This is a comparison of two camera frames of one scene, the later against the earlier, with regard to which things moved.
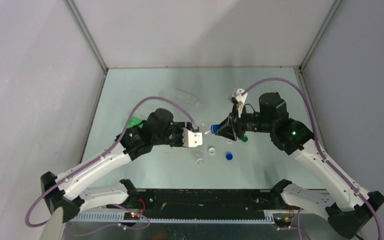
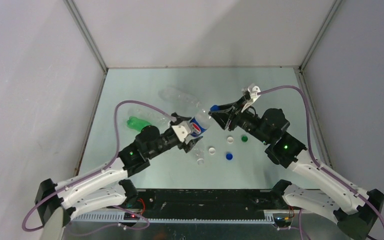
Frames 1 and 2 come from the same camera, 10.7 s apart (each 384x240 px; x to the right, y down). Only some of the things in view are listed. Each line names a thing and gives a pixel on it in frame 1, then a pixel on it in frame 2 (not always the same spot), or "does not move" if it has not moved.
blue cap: (229, 156) does not move
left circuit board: (131, 216) does not move
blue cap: (214, 128) -> (215, 108)
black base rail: (206, 205) does not move
